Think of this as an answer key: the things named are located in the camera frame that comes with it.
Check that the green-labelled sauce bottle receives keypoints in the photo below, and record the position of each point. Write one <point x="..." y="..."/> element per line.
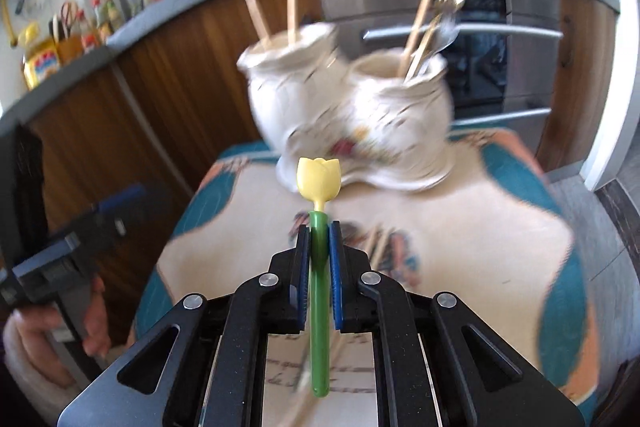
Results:
<point x="114" y="14"/>

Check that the wide wooden base cabinet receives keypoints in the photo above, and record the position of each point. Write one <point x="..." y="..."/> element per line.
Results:
<point x="175" y="82"/>

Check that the orange tool holder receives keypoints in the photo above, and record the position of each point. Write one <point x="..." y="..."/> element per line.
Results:
<point x="70" y="49"/>

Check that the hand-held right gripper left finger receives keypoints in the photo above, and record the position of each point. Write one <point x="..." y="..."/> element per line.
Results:
<point x="301" y="277"/>

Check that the silver spoon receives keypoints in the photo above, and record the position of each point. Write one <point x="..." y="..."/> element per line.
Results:
<point x="448" y="38"/>

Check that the steel built-in oven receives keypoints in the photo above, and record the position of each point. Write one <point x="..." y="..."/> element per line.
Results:
<point x="525" y="57"/>

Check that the person's left forearm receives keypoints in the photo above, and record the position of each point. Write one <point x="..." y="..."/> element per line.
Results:
<point x="40" y="394"/>

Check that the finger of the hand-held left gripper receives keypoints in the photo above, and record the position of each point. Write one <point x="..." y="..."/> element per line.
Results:
<point x="120" y="204"/>

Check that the person's left hand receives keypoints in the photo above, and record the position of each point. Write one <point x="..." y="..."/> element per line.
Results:
<point x="95" y="322"/>

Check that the red-labelled sauce bottle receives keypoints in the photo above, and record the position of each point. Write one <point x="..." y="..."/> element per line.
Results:
<point x="89" y="37"/>

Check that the white ceramic utensil holder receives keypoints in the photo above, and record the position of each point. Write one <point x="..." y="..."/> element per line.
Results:
<point x="300" y="107"/>

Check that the large yellow oil jug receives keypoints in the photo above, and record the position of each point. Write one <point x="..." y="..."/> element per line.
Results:
<point x="42" y="62"/>

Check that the grey speckled kitchen counter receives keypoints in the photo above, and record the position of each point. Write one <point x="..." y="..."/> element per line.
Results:
<point x="200" y="2"/>

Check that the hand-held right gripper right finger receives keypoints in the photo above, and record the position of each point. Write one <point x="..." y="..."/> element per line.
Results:
<point x="336" y="277"/>

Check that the narrow wooden cabinet door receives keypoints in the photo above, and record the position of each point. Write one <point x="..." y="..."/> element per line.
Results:
<point x="575" y="82"/>

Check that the printed quilted table mat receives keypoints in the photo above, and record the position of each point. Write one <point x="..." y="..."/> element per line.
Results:
<point x="500" y="257"/>

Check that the tall red-capped sauce bottle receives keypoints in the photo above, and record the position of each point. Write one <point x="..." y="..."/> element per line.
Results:
<point x="99" y="14"/>

